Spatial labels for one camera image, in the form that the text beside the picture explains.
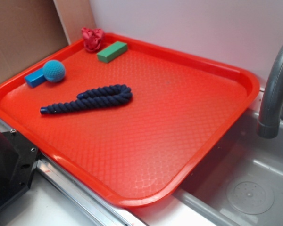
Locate brown cardboard panel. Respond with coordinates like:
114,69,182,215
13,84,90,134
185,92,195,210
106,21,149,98
0,0,67,84

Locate grey plastic sink basin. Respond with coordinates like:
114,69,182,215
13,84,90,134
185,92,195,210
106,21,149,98
132,110,283,226

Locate grey plastic faucet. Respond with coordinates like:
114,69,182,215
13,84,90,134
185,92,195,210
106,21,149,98
257,45,283,139

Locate red plastic tray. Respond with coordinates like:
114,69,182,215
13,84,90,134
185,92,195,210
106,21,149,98
0,34,260,208

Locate blue rectangular block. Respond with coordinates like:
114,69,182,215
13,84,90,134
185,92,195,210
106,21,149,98
25,68,47,88

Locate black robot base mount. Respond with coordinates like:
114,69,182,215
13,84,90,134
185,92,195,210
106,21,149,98
0,131,40,212

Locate round sink drain cover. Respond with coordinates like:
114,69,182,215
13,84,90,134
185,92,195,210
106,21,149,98
226,177,274,215

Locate green rectangular block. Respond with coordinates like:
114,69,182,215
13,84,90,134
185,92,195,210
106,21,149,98
97,41,128,63

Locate teal crocheted ball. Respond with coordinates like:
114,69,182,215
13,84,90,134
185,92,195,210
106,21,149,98
42,60,66,82

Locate dark blue twisted rope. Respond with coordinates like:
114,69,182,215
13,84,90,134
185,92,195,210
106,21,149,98
40,84,133,116

